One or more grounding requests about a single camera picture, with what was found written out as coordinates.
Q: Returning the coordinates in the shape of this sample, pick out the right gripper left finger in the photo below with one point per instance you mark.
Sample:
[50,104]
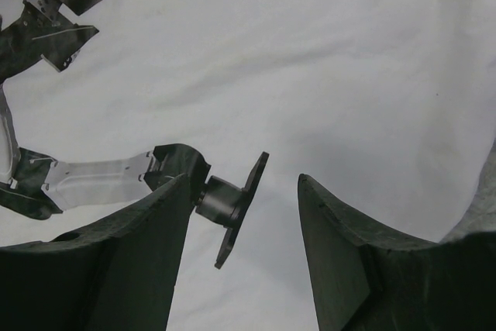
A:
[118,273]

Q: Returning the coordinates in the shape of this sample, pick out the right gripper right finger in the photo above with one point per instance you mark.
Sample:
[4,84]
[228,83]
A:
[367,276]

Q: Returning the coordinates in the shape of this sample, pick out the white printed t-shirt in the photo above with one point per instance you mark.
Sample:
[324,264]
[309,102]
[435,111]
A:
[389,104]

